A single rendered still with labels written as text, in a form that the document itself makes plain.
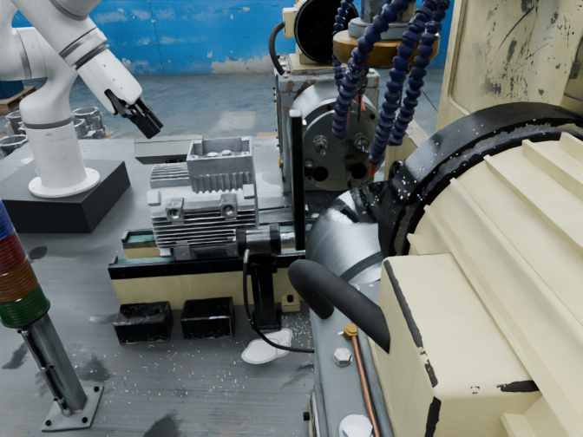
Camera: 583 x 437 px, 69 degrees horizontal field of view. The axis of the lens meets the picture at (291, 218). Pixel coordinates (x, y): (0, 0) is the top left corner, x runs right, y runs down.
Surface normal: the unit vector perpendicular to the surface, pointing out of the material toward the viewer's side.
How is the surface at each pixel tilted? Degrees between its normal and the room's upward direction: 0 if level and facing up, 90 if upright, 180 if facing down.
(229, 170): 90
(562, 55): 90
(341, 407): 0
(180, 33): 90
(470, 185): 41
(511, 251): 45
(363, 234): 28
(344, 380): 0
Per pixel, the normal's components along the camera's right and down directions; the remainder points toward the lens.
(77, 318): -0.04, -0.85
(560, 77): 0.06, 0.53
